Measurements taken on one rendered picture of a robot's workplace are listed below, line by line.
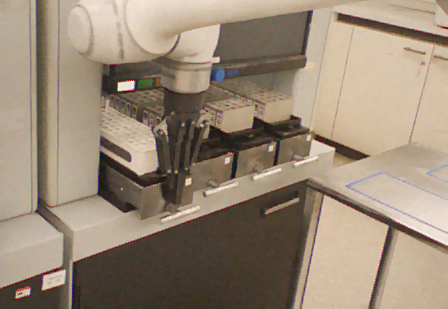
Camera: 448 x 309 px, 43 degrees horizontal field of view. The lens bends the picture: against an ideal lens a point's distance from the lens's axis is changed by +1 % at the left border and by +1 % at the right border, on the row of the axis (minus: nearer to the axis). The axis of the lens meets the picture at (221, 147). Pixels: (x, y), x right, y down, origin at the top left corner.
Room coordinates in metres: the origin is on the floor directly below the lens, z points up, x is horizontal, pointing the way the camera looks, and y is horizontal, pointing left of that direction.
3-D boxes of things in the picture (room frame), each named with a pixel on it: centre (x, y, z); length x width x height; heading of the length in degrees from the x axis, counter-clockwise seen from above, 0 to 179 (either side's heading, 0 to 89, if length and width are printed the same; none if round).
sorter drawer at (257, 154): (1.49, 0.15, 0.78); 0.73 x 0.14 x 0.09; 47
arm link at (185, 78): (1.01, 0.08, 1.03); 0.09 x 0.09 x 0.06
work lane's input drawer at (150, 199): (1.24, 0.33, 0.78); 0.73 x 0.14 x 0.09; 47
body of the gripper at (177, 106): (1.01, 0.08, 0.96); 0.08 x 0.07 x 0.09; 137
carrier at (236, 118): (1.33, -0.02, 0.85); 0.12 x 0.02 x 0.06; 136
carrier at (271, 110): (1.44, -0.13, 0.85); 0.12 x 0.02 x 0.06; 136
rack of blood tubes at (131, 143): (1.15, 0.23, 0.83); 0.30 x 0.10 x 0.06; 47
